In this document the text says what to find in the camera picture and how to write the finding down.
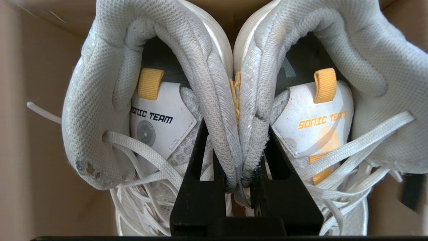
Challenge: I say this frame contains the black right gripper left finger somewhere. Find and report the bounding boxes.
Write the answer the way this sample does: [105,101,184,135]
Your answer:
[170,119,247,236]

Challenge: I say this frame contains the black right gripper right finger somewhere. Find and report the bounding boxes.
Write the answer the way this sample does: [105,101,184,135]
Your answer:
[247,126,324,236]

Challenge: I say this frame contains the white sneaker black logo print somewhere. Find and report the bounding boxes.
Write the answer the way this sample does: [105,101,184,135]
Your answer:
[61,0,243,236]

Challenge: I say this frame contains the brown cardboard shoe box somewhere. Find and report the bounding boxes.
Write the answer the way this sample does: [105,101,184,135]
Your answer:
[0,0,428,236]

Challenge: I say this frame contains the white sneaker orange logo print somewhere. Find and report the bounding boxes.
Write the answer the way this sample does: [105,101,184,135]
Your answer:
[233,0,428,236]

